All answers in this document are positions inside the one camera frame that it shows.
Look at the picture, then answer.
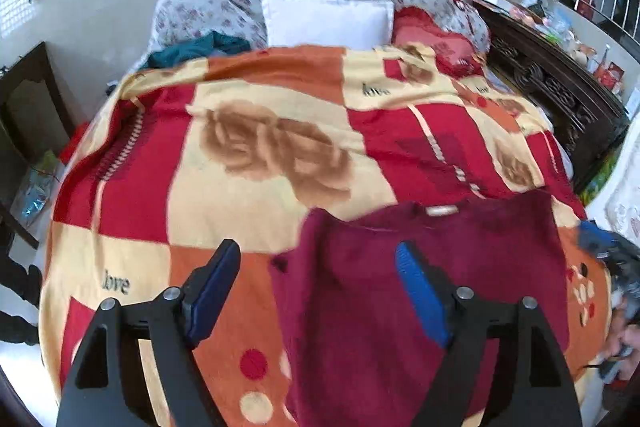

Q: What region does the white pillow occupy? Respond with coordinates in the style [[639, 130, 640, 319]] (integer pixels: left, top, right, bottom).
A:
[[261, 0, 396, 48]]

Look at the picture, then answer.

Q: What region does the person's right hand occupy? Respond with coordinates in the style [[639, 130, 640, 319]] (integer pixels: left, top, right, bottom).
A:
[[609, 307, 640, 360]]

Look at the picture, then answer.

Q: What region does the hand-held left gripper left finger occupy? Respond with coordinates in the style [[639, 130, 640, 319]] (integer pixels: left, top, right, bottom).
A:
[[56, 238, 242, 427]]

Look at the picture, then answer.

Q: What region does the maroon sweater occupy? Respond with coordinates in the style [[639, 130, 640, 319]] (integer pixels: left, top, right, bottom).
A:
[[267, 189, 571, 427]]

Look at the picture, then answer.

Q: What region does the green printed bag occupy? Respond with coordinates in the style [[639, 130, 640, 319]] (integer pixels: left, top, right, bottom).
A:
[[580, 147, 623, 202]]

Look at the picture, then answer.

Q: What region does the clear plastic bag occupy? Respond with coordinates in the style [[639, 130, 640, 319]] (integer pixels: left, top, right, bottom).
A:
[[10, 149, 66, 228]]

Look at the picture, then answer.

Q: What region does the printed fleece blanket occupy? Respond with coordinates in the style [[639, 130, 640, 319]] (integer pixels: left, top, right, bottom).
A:
[[39, 43, 613, 427]]

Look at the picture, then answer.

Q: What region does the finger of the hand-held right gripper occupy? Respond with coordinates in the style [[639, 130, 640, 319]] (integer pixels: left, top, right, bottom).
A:
[[577, 219, 620, 259]]

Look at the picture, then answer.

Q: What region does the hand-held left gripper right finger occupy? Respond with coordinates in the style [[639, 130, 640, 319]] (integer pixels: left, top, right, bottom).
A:
[[395, 242, 583, 427]]

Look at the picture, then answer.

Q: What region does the pile of assorted packets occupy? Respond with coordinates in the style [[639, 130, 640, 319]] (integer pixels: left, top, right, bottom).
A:
[[470, 0, 627, 100]]

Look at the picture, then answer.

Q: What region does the dark carved wooden headboard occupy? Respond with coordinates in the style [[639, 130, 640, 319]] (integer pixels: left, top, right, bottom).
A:
[[470, 0, 631, 195]]

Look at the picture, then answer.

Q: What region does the cream embroidered cloth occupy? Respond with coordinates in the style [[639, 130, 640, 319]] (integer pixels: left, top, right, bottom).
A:
[[602, 107, 640, 240]]

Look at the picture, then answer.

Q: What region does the teal cloth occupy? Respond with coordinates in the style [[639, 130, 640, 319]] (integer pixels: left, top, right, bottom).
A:
[[137, 30, 251, 70]]

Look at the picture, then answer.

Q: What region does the dark wooden furniture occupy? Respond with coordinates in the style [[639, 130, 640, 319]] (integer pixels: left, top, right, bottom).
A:
[[0, 42, 76, 253]]

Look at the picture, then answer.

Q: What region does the red pillow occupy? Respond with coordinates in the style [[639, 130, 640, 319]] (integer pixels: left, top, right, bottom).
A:
[[391, 6, 488, 78]]

